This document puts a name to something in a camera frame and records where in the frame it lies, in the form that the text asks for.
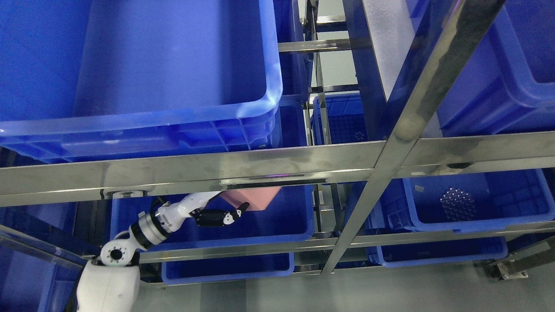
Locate blue bin bottom shelf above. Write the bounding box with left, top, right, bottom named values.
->
left=161, top=253, right=295, bottom=285

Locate blue bin right bottom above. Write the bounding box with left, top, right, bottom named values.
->
left=366, top=237, right=508, bottom=268

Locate stainless steel shelf rack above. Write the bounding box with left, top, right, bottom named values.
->
left=1, top=0, right=554, bottom=284

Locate blue bin right middle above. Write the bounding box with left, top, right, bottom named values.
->
left=365, top=169, right=554, bottom=233

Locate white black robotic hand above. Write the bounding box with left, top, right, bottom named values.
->
left=156, top=191, right=250, bottom=234

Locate blue bin far back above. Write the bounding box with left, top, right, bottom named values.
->
left=310, top=93, right=369, bottom=145

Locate blue bin upper right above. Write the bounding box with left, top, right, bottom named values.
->
left=437, top=0, right=555, bottom=137

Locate blue bin middle shelf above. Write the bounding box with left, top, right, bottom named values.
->
left=110, top=185, right=314, bottom=251

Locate large blue bin top shelf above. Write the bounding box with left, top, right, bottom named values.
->
left=0, top=0, right=283, bottom=163

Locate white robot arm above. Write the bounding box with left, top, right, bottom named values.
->
left=75, top=191, right=257, bottom=312

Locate pink plastic storage box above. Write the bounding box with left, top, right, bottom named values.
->
left=219, top=186, right=281, bottom=211

